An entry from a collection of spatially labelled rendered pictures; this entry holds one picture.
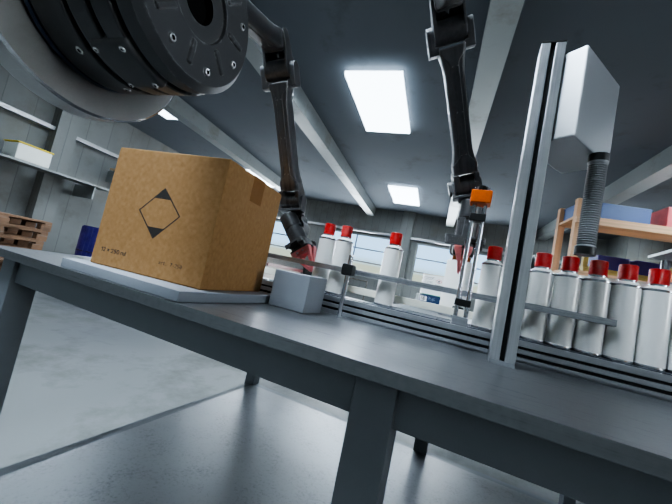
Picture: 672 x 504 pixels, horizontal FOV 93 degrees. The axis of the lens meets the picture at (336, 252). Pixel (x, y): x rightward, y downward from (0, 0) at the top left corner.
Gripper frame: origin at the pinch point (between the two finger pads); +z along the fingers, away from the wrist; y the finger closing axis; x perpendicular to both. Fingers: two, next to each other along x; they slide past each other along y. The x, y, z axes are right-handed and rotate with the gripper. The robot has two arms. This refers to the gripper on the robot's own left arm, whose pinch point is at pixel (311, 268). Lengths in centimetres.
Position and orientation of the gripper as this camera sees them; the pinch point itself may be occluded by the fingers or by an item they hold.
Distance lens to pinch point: 99.0
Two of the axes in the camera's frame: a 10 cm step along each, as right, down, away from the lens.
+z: 4.2, 8.6, -3.0
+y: 3.7, 1.4, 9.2
